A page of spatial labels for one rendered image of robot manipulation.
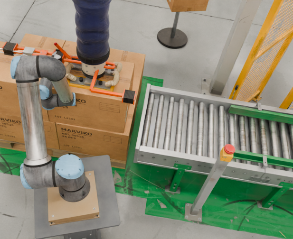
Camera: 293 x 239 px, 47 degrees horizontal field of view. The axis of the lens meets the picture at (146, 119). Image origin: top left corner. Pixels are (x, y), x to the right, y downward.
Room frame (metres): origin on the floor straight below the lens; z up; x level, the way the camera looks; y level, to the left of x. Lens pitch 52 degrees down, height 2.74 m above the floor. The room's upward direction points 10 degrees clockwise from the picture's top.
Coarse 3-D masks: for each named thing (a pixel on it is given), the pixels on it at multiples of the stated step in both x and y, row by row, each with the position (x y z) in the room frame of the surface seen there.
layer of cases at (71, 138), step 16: (48, 48) 2.35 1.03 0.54; (64, 48) 2.39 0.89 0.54; (112, 48) 2.51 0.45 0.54; (128, 112) 1.76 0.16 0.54; (0, 128) 1.51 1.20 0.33; (16, 128) 1.51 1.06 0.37; (48, 128) 1.52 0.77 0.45; (64, 128) 1.52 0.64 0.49; (80, 128) 1.52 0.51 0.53; (128, 128) 1.60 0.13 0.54; (48, 144) 1.52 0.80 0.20; (64, 144) 1.52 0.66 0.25; (80, 144) 1.52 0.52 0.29; (96, 144) 1.52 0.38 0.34; (112, 144) 1.52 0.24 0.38; (128, 144) 1.59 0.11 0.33
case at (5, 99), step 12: (36, 48) 1.90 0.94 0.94; (0, 60) 1.71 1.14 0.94; (0, 72) 1.59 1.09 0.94; (0, 84) 1.51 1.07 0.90; (12, 84) 1.51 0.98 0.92; (0, 96) 1.51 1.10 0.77; (12, 96) 1.51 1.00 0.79; (0, 108) 1.51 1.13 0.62; (12, 108) 1.51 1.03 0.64; (48, 120) 1.52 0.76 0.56
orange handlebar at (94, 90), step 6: (18, 48) 1.73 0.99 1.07; (36, 54) 1.70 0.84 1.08; (42, 54) 1.70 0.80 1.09; (48, 54) 1.73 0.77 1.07; (66, 60) 1.69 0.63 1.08; (72, 60) 1.70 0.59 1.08; (108, 66) 1.70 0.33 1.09; (114, 66) 1.71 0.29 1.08; (96, 72) 1.62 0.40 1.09; (90, 90) 1.46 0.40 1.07; (96, 90) 1.46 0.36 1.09; (102, 90) 1.47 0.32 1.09; (120, 96) 1.45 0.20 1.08
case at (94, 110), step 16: (64, 64) 1.78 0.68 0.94; (128, 64) 1.90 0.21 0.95; (112, 80) 1.71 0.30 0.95; (128, 80) 1.74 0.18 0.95; (80, 96) 1.53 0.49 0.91; (96, 96) 1.53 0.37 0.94; (112, 96) 1.55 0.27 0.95; (48, 112) 1.53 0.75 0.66; (64, 112) 1.53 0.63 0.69; (80, 112) 1.53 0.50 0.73; (96, 112) 1.53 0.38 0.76; (112, 112) 1.53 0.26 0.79; (96, 128) 1.53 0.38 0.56; (112, 128) 1.53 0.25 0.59
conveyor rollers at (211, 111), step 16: (160, 96) 2.00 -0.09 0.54; (160, 112) 1.81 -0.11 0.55; (192, 112) 1.88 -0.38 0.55; (208, 112) 1.93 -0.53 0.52; (224, 112) 1.96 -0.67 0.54; (144, 128) 1.63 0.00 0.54; (160, 128) 1.66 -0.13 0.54; (192, 128) 1.72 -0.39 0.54; (208, 128) 1.75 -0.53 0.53; (224, 128) 1.78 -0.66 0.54; (240, 128) 1.81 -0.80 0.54; (272, 128) 1.87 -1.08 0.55; (144, 144) 1.47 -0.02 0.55; (176, 144) 1.52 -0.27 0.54; (208, 144) 1.59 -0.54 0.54; (224, 144) 1.61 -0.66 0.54; (240, 144) 1.65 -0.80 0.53; (256, 144) 1.67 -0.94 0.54; (272, 144) 1.71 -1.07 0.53
